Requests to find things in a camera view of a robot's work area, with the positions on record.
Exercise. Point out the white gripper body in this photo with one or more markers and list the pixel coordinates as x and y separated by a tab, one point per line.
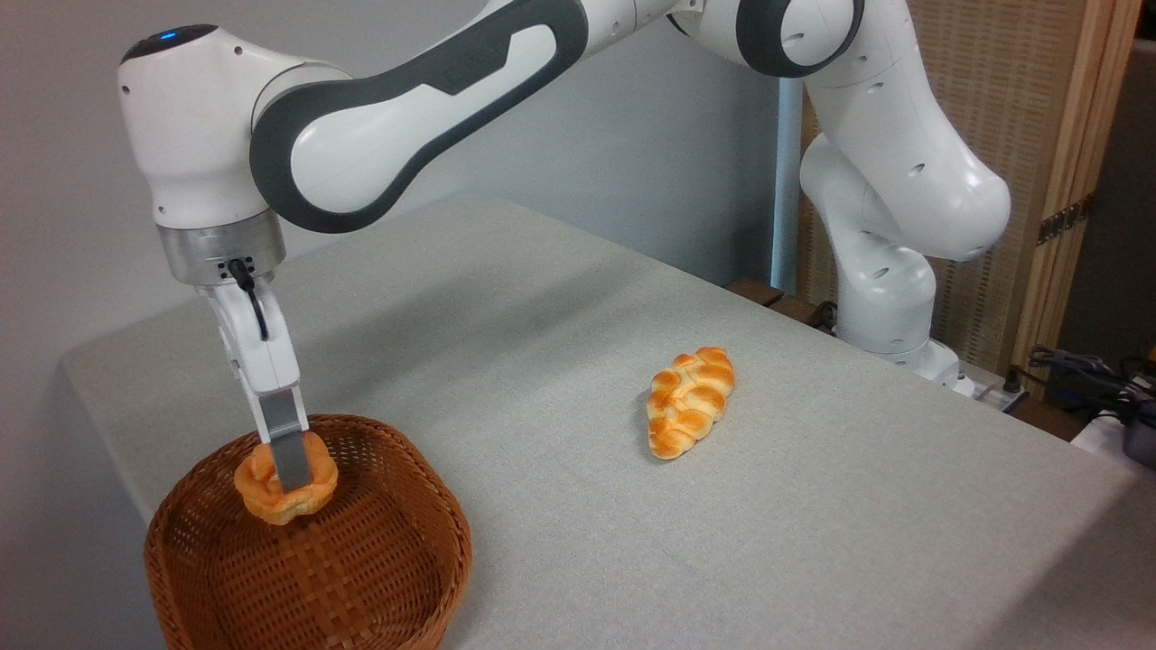
262	361

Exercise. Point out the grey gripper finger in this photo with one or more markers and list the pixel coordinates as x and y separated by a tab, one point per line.
289	451

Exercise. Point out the round knotted bread roll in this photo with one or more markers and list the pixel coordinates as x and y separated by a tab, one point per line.
262	492

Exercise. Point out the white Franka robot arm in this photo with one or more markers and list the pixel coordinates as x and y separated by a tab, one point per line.
379	135

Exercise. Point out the brown woven wicker basket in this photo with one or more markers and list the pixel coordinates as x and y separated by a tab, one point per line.
361	569

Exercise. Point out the long braided bread loaf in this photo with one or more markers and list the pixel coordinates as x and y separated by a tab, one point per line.
691	402

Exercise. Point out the grey tablecloth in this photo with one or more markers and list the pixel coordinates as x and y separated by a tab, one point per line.
813	542

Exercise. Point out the white vertical pipe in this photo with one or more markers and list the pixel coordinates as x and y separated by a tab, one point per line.
787	181

